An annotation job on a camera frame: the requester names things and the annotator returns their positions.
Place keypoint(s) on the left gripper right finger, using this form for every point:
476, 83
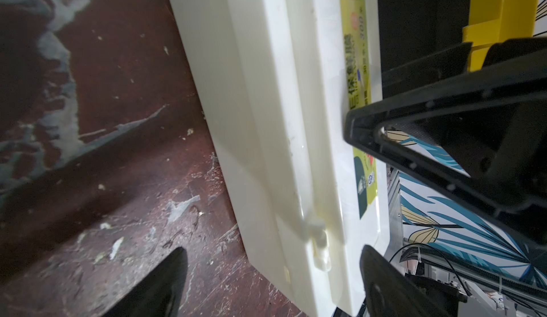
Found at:
389, 293

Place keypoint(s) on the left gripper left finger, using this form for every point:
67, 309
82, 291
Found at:
160, 292

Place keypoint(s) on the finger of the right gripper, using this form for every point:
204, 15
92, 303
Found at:
426, 70
478, 138

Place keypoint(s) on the yellow black toolbox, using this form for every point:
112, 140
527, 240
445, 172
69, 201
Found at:
498, 29

